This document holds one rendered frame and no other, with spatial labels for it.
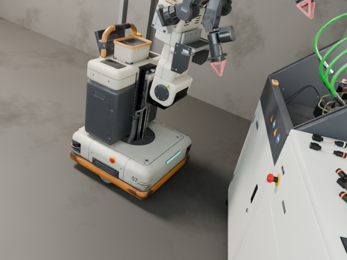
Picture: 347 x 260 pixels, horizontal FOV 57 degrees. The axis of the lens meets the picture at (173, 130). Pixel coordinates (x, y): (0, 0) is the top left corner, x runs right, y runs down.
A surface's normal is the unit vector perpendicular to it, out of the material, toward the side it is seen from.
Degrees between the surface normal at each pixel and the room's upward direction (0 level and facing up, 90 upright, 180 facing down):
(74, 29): 90
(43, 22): 90
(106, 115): 90
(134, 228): 0
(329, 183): 0
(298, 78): 90
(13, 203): 0
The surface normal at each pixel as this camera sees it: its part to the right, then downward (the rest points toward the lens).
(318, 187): 0.18, -0.84
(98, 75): -0.51, 0.36
